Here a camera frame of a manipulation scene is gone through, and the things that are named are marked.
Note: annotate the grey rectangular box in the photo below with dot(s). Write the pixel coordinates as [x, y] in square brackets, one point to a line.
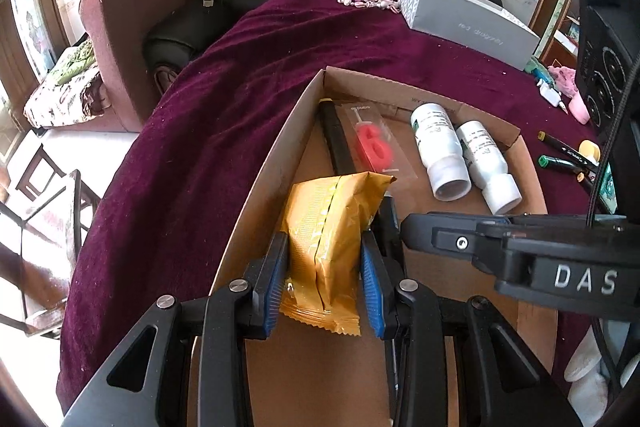
[465, 22]

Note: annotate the black marker green cap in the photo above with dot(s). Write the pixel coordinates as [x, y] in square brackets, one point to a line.
[560, 164]

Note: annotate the shallow cardboard box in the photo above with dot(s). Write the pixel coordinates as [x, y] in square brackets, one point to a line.
[305, 142]

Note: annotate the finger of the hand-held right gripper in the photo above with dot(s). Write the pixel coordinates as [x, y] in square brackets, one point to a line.
[440, 234]

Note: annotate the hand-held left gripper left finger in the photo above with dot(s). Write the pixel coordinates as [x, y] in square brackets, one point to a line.
[275, 287]

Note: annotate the red candle clear packet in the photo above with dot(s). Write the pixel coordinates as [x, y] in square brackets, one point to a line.
[375, 144]

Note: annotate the maroon blanket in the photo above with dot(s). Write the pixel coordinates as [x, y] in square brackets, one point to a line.
[210, 97]

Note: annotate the pink cloth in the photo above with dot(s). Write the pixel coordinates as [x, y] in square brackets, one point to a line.
[562, 79]

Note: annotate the white bottle green label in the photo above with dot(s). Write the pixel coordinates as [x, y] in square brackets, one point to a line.
[440, 147]

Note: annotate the yellow snack packet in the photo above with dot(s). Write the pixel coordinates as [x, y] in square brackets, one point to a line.
[325, 227]

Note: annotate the pink bottle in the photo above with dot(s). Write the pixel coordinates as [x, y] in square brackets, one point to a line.
[580, 108]

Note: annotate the yellow tape roll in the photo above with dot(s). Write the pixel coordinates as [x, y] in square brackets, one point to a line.
[589, 149]

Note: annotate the framed wall poster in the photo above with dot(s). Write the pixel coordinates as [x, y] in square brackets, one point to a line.
[32, 27]

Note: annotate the black marker olive cap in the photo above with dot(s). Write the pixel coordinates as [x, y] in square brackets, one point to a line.
[565, 150]

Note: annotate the person's right hand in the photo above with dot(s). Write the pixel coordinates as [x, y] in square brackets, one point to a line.
[587, 372]

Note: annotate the black marker yellow cap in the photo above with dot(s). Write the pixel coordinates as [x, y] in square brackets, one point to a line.
[337, 137]

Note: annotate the floral patterned cloth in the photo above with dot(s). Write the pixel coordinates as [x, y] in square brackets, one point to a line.
[60, 97]

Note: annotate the glass side table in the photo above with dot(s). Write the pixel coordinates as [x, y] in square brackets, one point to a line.
[45, 227]

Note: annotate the green cloth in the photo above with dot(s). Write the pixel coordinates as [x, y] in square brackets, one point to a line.
[535, 66]

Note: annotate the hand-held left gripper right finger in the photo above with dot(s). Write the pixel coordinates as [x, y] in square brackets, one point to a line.
[372, 292]

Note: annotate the teal cartoon tissue packet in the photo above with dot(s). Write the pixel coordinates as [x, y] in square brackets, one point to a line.
[607, 192]

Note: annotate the white bottle red print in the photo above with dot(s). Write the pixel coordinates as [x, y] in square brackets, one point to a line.
[485, 162]

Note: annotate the brown armchair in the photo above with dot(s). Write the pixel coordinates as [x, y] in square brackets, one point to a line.
[125, 32]

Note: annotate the small white glue bottle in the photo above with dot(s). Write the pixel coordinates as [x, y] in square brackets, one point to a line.
[550, 94]

